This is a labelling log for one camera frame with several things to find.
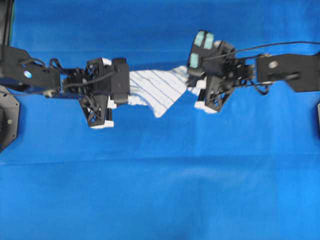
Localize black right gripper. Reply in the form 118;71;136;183
197;41;255;112

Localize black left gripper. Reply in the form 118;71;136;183
78;58;115;128

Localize white blue striped towel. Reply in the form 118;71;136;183
89;57;221;130

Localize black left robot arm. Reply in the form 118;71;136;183
0;45;115;129

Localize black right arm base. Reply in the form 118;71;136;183
316;103;320;137

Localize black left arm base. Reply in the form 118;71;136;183
0;85;20;152

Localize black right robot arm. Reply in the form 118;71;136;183
187;40;320;113

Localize blue table cloth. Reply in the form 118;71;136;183
0;0;320;240

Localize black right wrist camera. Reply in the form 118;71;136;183
187;30;222;77

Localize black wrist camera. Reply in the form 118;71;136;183
111;58;130;105
187;30;222;77

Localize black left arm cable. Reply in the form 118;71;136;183
23;57;118;88

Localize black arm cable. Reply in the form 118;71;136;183
199;41;320;63
23;57;118;88

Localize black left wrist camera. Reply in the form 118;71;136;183
111;58;130;105

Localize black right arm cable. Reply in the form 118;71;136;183
199;41;320;63

